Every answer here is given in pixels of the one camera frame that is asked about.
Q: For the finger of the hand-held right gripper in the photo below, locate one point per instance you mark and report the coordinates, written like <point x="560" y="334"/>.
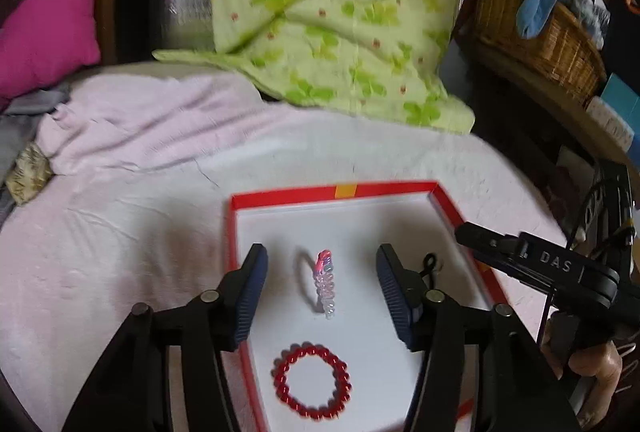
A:
<point x="487" y="242"/>

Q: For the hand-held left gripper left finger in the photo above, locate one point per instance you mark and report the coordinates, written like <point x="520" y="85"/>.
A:
<point x="248" y="299"/>

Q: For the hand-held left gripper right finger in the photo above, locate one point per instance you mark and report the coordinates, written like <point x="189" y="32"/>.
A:
<point x="395" y="299"/>

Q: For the red cardboard tray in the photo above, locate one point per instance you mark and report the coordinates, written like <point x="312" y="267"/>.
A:
<point x="350" y="232"/>

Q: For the person's right hand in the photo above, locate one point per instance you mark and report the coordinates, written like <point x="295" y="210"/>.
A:
<point x="597" y="364"/>

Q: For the pale pink towel blanket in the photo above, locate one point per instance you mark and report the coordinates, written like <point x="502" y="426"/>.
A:
<point x="125" y="212"/>

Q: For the wooden shelf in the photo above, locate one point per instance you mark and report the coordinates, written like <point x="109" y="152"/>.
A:
<point x="560" y="106"/>

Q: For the white printed box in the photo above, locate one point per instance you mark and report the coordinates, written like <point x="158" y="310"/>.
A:
<point x="607" y="121"/>

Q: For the blue box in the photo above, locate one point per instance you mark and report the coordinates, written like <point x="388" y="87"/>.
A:
<point x="622" y="94"/>

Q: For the wicker basket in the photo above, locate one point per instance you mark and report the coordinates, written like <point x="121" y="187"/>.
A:
<point x="550" y="46"/>

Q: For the blue cloth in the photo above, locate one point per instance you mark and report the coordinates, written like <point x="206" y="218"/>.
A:
<point x="540" y="1"/>

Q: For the beige patterned cloth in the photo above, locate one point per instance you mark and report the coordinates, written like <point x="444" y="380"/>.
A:
<point x="27" y="171"/>

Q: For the green floral quilt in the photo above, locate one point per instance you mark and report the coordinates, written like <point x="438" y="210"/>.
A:
<point x="325" y="11"/>

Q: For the grey cloth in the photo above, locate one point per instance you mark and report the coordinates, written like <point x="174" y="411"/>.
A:
<point x="27" y="106"/>

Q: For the magenta pillow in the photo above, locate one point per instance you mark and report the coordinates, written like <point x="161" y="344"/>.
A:
<point x="45" y="26"/>

